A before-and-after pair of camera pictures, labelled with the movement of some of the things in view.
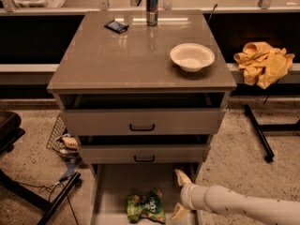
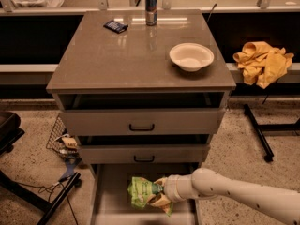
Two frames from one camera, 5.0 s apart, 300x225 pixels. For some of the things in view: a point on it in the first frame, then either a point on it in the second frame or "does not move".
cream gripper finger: (182, 178) to (161, 181)
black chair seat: (9, 130) does not move
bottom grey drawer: (112, 184) does not move
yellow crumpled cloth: (263, 64) does not move
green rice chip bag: (148, 206) to (140, 190)
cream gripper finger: (179, 212) to (159, 200)
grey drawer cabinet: (143, 92) does not move
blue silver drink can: (152, 8) does not move
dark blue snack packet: (116, 26) does not move
